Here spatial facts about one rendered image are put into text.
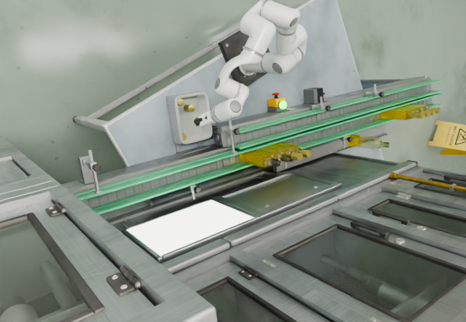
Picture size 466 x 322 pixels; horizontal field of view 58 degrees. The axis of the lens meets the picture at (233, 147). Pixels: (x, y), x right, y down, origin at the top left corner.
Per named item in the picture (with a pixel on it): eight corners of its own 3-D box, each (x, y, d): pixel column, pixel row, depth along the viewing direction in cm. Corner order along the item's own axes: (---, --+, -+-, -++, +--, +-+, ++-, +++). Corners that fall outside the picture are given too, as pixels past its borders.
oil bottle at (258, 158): (239, 162, 205) (267, 168, 188) (238, 150, 204) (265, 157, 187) (248, 159, 209) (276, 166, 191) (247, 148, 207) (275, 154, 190)
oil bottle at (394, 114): (379, 118, 266) (420, 121, 243) (378, 109, 265) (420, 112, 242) (384, 116, 269) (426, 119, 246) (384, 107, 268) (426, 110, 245)
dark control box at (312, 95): (304, 103, 244) (314, 103, 237) (302, 89, 242) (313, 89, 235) (313, 100, 248) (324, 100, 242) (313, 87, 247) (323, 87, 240)
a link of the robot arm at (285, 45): (271, 29, 177) (294, 10, 184) (270, 69, 197) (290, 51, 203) (289, 39, 174) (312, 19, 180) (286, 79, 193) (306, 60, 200)
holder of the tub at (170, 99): (174, 153, 199) (182, 155, 193) (166, 96, 193) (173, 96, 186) (204, 145, 208) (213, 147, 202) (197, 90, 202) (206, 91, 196)
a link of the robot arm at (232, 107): (234, 76, 162) (253, 85, 167) (220, 83, 171) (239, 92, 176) (226, 112, 158) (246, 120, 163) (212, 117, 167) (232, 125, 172)
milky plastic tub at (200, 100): (173, 143, 197) (182, 145, 190) (165, 96, 192) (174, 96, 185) (204, 135, 207) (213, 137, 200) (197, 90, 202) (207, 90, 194)
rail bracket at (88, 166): (79, 185, 171) (96, 197, 153) (71, 146, 167) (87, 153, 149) (91, 182, 174) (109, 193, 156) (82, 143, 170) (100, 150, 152)
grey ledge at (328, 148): (265, 169, 229) (279, 173, 219) (263, 154, 227) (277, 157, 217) (374, 133, 280) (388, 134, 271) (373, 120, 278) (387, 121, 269)
